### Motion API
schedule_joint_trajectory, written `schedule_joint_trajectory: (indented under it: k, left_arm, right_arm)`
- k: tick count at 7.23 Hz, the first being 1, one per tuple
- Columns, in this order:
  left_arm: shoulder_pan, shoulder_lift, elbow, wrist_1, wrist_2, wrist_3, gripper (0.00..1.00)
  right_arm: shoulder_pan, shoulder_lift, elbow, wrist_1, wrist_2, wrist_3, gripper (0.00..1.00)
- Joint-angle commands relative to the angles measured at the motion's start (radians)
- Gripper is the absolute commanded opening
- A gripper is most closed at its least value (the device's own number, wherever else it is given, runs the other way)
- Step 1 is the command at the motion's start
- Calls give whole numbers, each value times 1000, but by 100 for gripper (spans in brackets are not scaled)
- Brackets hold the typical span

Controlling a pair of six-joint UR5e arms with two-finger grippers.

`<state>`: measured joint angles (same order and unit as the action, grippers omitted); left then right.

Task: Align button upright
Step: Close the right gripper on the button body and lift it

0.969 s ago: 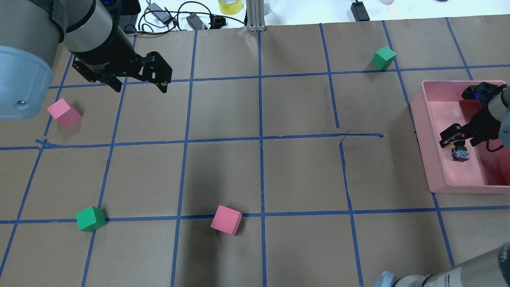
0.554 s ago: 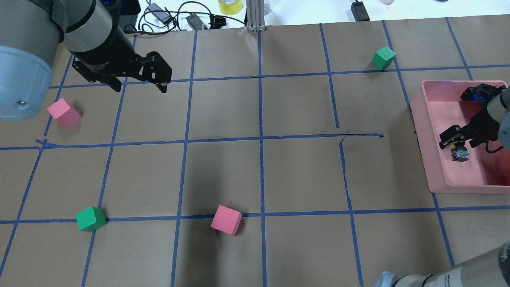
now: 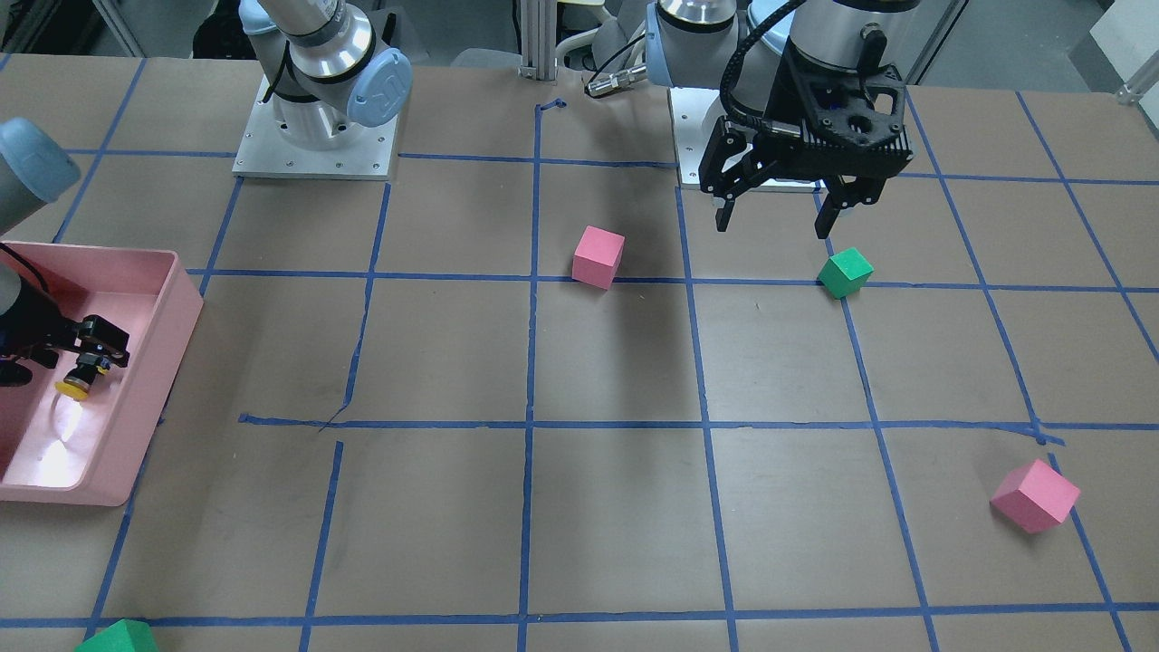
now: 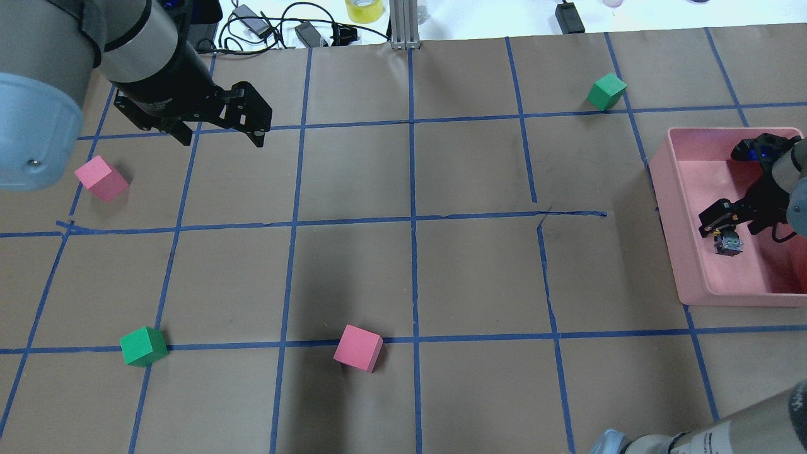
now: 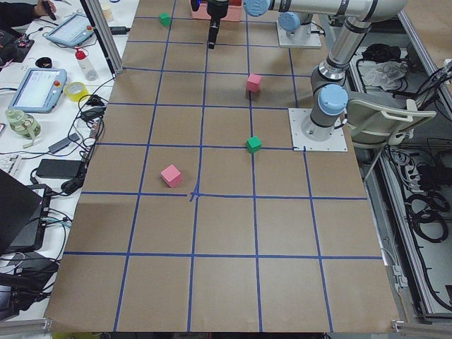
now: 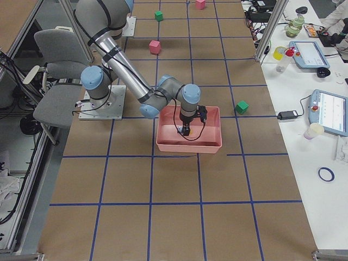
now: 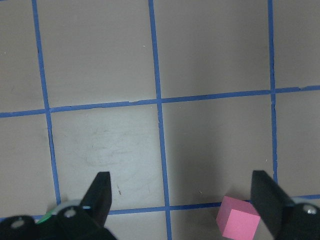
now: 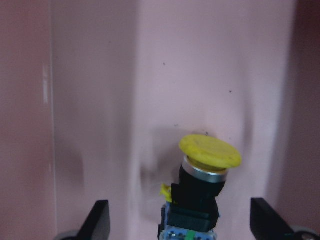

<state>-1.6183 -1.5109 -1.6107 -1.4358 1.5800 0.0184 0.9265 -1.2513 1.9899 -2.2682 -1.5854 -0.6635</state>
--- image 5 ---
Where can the pink plastic bin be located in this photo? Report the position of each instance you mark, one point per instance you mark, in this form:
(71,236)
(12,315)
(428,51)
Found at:
(234,13)

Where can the green foam cube near bin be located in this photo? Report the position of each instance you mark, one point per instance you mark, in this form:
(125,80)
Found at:
(165,19)

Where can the pink foam cube centre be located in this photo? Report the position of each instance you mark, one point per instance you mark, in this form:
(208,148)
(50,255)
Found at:
(253,83)

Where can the pink foam cube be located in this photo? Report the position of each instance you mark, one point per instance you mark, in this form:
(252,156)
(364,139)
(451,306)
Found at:
(253,83)
(171,176)

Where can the clear squeeze bottle red cap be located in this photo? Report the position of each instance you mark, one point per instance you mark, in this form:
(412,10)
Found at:
(86,66)

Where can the teach pendant far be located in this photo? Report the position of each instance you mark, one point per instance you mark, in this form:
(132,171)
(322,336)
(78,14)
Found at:
(74,31)

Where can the teach pendant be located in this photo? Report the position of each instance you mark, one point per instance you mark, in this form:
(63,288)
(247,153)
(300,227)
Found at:
(74,31)
(39,90)

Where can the yellow tape roll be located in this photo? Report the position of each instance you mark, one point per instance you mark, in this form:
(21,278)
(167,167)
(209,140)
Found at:
(76,91)

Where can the pink foam cube outer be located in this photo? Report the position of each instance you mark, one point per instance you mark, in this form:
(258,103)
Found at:
(171,176)

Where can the teach pendant near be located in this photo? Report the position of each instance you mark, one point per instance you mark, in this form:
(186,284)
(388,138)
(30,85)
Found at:
(39,90)

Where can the grey office chair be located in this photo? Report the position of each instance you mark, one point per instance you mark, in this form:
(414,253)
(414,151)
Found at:
(374,125)

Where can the black power adapter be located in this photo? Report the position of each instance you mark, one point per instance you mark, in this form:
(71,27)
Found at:
(58,169)

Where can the black laptop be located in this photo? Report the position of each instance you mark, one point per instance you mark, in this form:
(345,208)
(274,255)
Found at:
(23,209)

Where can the aluminium frame post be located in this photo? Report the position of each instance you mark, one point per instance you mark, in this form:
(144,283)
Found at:
(93,11)

